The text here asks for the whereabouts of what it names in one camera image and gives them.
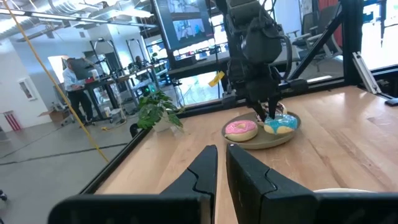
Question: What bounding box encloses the standing person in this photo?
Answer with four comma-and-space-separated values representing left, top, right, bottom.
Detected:
62, 57, 96, 126

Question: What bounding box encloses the red white striped object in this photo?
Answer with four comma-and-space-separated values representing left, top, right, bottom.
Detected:
2, 110, 23, 132

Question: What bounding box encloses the white wall picture frame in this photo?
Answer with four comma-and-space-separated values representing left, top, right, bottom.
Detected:
17, 77, 37, 102

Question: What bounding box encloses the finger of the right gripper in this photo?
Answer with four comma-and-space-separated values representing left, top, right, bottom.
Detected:
248, 101, 269, 123
267, 96, 282, 119

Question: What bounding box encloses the blue glazed donut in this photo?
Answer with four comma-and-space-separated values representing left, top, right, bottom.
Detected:
263, 113, 299, 135

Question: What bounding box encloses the yellow cable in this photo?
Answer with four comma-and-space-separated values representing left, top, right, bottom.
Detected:
1, 0, 110, 164

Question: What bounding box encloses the white round plate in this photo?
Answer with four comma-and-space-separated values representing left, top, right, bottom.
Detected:
313, 187, 374, 194

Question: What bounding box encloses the grey-green round plate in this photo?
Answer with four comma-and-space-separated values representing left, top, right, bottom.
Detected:
221, 111, 302, 150

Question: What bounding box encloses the black monitor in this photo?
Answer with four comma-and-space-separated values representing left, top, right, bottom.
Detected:
151, 0, 216, 52

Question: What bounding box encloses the grey desk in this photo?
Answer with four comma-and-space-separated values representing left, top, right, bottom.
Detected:
166, 46, 302, 80

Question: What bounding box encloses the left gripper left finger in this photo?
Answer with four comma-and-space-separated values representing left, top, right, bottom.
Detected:
160, 144, 219, 224

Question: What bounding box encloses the black standing desk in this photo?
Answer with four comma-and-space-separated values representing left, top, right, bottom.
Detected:
83, 70, 141, 121

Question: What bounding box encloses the pink glazed donut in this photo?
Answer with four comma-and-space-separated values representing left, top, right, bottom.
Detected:
224, 119, 259, 142

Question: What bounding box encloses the yellow tag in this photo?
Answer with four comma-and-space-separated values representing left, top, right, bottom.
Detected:
207, 70, 226, 88

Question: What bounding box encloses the brown cardboard box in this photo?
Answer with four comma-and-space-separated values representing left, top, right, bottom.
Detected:
37, 108, 71, 123

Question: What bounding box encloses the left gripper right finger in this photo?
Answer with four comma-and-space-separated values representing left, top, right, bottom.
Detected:
225, 142, 319, 224

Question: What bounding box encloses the green potted plant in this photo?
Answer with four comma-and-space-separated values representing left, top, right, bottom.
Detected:
136, 90, 185, 133

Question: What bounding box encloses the seated person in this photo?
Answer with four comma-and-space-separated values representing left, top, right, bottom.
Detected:
133, 55, 146, 71

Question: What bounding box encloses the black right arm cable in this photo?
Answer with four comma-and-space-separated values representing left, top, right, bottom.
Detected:
278, 34, 294, 82

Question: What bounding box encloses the silver aluminium extrusion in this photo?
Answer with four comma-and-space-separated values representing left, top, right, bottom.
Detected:
351, 51, 382, 95

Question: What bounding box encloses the black metal table frame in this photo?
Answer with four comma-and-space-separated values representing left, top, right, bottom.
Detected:
79, 0, 398, 195

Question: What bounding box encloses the grey office chair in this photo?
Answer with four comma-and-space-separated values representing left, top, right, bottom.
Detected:
292, 4, 343, 72

